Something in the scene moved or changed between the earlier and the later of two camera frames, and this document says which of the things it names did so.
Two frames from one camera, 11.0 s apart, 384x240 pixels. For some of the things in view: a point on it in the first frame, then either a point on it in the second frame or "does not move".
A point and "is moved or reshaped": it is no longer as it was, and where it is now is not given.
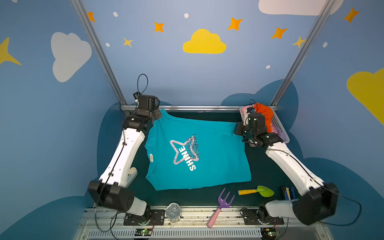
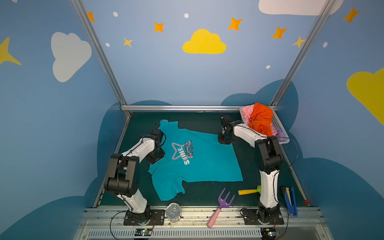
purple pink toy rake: [222, 204] does not move
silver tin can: [173, 212] does not move
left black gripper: [153, 114] → [155, 156]
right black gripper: [242, 130] → [225, 139]
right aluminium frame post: [315, 29] does not move
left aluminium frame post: [101, 54] does not move
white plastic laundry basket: [278, 125] does not move
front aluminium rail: [109, 224] does not move
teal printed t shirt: [181, 154] is moved or reshaped
